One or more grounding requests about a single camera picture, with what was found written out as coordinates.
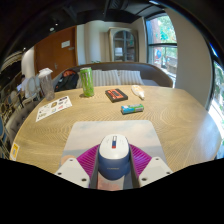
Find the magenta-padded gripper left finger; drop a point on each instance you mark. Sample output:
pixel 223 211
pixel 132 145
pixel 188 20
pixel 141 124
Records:
pixel 73 171

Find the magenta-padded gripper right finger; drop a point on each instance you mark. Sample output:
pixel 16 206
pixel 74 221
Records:
pixel 153 170

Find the white and blue computer mouse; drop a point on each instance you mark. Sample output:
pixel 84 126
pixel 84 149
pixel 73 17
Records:
pixel 114 153

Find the pale sky-print mouse pad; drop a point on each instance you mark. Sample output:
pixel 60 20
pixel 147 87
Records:
pixel 113 128

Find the yellow square table sticker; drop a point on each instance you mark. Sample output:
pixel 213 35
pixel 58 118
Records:
pixel 14 151

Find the small teal pack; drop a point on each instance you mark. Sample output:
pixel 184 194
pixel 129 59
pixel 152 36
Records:
pixel 132 108

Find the white printed sticker sheet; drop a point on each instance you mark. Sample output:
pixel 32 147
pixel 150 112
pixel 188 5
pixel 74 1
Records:
pixel 53 108

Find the grey tufted armchair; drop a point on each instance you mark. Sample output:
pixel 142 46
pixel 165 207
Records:
pixel 20 120

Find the white soft tube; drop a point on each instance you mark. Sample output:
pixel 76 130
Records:
pixel 138 91

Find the black and red flat box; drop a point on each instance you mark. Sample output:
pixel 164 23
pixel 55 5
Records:
pixel 116 95

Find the green drink can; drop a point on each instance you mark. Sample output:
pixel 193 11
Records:
pixel 87 83

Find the black backpack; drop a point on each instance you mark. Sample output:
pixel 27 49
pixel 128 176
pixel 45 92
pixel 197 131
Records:
pixel 68 81

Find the striped cushion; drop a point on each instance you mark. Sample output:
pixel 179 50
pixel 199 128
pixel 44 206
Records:
pixel 130 77
pixel 106 77
pixel 79 80

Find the group of dining chairs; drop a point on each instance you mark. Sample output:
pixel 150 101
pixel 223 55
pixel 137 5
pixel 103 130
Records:
pixel 31 88

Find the grey curved sofa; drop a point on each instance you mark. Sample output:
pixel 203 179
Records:
pixel 156 75

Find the person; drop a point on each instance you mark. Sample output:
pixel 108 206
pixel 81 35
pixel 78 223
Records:
pixel 22 83

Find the brown wooden door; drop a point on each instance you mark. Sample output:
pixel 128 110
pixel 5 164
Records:
pixel 53 55

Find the white door sign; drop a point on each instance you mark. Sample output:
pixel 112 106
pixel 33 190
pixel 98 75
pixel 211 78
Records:
pixel 65 44

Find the arched glass-door cabinet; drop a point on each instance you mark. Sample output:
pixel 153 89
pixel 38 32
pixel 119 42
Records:
pixel 123 45

